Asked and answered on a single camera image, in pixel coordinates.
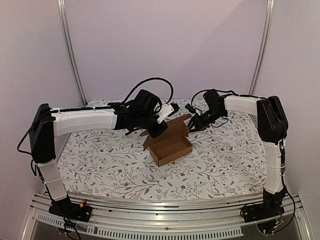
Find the right aluminium frame post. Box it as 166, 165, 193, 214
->
248, 0, 275, 95

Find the aluminium front rail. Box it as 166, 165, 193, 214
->
22, 193, 312, 240

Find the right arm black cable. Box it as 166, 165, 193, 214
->
191, 88, 236, 108

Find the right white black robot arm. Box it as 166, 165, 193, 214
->
185, 88, 289, 218

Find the floral patterned table mat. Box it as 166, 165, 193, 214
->
57, 111, 267, 201

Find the brown cardboard box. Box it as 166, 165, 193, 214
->
140, 113, 193, 167

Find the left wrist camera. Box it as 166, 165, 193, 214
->
157, 102, 179, 124

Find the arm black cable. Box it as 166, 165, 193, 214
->
191, 88, 236, 108
123, 77, 175, 106

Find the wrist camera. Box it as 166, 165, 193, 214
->
157, 102, 179, 124
185, 103, 197, 114

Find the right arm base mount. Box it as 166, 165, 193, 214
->
240, 200, 285, 235

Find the aluminium frame post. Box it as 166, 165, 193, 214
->
248, 0, 275, 95
57, 0, 88, 106

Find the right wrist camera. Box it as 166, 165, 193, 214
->
185, 103, 197, 114

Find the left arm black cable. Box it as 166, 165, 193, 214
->
123, 77, 175, 106

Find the left aluminium frame post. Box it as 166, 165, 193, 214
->
57, 0, 88, 106

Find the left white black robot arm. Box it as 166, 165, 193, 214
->
25, 89, 176, 217

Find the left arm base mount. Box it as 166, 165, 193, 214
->
48, 197, 93, 223

